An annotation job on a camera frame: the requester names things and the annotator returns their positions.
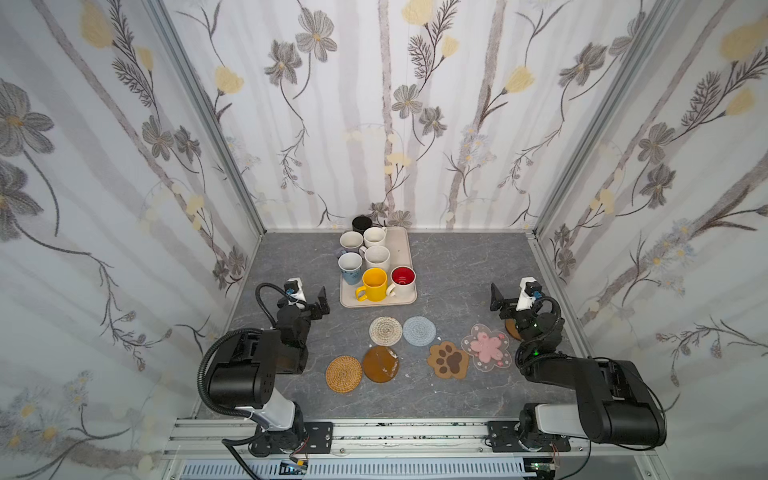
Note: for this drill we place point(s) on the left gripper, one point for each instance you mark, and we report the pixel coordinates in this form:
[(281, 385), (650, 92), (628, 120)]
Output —
[(313, 306)]

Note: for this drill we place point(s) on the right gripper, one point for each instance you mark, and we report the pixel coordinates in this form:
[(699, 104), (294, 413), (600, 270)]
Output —
[(507, 305)]

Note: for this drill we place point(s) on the plain wooden round coaster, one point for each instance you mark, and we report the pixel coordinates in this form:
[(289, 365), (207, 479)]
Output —
[(510, 326)]

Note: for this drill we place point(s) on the pink flower silicone coaster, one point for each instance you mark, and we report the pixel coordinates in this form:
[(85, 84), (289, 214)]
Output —
[(488, 349)]

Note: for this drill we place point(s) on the multicolour woven round coaster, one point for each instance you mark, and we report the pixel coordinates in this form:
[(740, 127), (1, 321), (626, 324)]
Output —
[(385, 331)]

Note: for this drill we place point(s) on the wicker rattan round coaster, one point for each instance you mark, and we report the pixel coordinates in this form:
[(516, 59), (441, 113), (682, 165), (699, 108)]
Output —
[(344, 374)]

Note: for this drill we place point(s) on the brown paw cork coaster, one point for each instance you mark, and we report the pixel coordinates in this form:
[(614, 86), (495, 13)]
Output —
[(448, 361)]

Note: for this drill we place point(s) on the glossy brown round coaster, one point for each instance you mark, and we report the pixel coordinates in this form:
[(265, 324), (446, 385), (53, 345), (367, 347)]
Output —
[(380, 364)]

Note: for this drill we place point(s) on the light blue woven coaster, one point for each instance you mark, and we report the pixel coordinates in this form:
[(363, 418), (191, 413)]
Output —
[(419, 331)]

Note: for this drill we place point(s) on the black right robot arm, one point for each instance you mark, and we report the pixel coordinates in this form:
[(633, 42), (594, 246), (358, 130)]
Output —
[(613, 404)]

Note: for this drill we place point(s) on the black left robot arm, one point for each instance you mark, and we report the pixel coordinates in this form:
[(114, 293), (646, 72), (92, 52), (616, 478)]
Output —
[(237, 374)]

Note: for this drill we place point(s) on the blue patterned mug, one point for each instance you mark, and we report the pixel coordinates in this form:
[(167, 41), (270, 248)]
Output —
[(351, 266)]

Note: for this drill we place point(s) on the yellow mug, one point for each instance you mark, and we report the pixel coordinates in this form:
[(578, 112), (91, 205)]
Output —
[(374, 286)]

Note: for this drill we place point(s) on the white mug grey rim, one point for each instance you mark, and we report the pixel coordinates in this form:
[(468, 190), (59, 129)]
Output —
[(351, 241)]

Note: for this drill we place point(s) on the speckled white mug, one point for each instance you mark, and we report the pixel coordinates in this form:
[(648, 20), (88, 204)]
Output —
[(376, 256)]

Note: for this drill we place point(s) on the white mug red inside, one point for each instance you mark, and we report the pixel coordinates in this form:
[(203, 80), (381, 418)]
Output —
[(402, 283)]

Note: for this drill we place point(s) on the plain white mug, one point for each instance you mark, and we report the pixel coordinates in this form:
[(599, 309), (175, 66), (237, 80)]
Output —
[(375, 236)]

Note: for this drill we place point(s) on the black mug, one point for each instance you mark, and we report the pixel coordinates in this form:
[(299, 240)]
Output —
[(362, 223)]

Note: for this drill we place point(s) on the beige rectangular serving tray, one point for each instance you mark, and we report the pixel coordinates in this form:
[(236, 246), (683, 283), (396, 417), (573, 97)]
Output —
[(397, 241)]

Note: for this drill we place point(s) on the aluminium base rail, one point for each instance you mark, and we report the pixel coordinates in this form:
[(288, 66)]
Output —
[(195, 451)]

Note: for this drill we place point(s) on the white ventilated cable duct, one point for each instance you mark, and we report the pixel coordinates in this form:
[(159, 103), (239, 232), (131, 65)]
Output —
[(382, 468)]

